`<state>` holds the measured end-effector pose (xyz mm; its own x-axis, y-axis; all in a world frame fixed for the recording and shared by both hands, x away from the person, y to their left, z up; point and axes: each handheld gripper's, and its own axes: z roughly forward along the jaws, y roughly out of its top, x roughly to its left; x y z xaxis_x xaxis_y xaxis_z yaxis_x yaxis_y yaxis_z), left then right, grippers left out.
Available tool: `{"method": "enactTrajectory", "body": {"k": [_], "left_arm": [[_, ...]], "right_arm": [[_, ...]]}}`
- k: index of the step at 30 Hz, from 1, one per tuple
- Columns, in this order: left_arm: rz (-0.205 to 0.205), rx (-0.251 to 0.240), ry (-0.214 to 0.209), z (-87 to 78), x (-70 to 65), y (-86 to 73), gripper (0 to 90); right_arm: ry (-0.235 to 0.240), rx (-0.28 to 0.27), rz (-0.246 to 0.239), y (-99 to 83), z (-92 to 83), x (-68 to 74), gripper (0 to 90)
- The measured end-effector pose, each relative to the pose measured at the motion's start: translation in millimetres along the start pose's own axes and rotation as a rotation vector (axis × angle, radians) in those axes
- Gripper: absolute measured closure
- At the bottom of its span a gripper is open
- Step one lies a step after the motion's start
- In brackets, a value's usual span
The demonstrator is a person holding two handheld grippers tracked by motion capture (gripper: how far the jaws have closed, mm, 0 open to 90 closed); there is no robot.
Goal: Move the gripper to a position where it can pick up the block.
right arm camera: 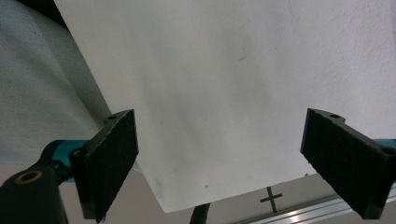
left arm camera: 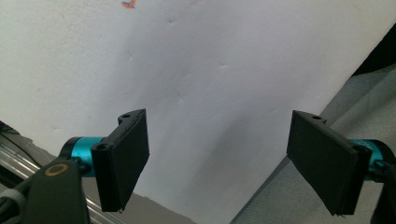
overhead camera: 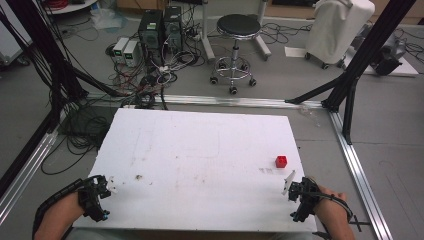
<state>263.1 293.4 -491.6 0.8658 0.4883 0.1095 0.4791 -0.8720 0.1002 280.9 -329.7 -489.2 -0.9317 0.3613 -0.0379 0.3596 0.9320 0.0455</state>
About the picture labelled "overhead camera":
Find person's left hand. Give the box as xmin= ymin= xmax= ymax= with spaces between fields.
xmin=67 ymin=192 xmax=86 ymax=218

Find short black upright strut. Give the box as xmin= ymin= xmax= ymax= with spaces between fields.
xmin=342 ymin=77 xmax=360 ymax=146

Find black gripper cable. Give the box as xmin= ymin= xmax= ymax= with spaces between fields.
xmin=318 ymin=191 xmax=355 ymax=224

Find black low frame bar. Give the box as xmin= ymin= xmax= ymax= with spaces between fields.
xmin=0 ymin=111 xmax=56 ymax=198

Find white floor board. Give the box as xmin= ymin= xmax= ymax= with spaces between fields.
xmin=343 ymin=49 xmax=420 ymax=78

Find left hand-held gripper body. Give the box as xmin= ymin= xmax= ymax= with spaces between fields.
xmin=78 ymin=174 xmax=112 ymax=223

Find black floor cables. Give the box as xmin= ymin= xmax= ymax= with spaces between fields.
xmin=259 ymin=21 xmax=314 ymax=45

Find white power supply unit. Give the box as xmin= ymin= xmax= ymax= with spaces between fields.
xmin=112 ymin=36 xmax=130 ymax=65
xmin=122 ymin=40 xmax=141 ymax=68

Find white paper sheet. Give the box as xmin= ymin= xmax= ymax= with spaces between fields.
xmin=284 ymin=45 xmax=309 ymax=59

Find black cable bundle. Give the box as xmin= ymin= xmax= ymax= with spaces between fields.
xmin=40 ymin=105 xmax=116 ymax=176

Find white round table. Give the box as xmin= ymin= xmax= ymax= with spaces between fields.
xmin=45 ymin=0 xmax=100 ymax=15

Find white metal stand leg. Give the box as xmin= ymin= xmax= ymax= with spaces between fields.
xmin=254 ymin=0 xmax=273 ymax=62
xmin=199 ymin=0 xmax=217 ymax=63

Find black device on board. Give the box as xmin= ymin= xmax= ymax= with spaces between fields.
xmin=374 ymin=35 xmax=408 ymax=77

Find aluminium floor rail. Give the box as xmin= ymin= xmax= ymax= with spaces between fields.
xmin=0 ymin=128 xmax=60 ymax=225
xmin=84 ymin=93 xmax=325 ymax=110
xmin=328 ymin=110 xmax=395 ymax=240

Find white covered machine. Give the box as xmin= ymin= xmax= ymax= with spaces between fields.
xmin=304 ymin=0 xmax=376 ymax=70

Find black frame strut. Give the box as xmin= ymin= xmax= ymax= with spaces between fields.
xmin=4 ymin=0 xmax=88 ymax=103
xmin=321 ymin=0 xmax=418 ymax=114

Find black round stool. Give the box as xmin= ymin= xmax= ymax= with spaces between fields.
xmin=209 ymin=13 xmax=263 ymax=96

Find clear plastic bag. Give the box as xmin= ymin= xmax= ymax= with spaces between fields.
xmin=89 ymin=7 xmax=128 ymax=33

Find black computer tower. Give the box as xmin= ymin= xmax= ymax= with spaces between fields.
xmin=162 ymin=5 xmax=184 ymax=53
xmin=137 ymin=9 xmax=165 ymax=67

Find person's right hand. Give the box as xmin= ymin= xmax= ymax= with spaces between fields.
xmin=313 ymin=184 xmax=349 ymax=221

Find tangle of cables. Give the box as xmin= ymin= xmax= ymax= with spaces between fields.
xmin=104 ymin=43 xmax=206 ymax=110

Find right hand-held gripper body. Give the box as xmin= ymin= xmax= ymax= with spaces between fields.
xmin=288 ymin=176 xmax=323 ymax=224

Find black diagonal brace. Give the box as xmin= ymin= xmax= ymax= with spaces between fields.
xmin=284 ymin=73 xmax=347 ymax=105
xmin=70 ymin=65 xmax=129 ymax=98

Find grey box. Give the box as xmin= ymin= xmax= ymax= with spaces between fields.
xmin=0 ymin=11 xmax=33 ymax=67

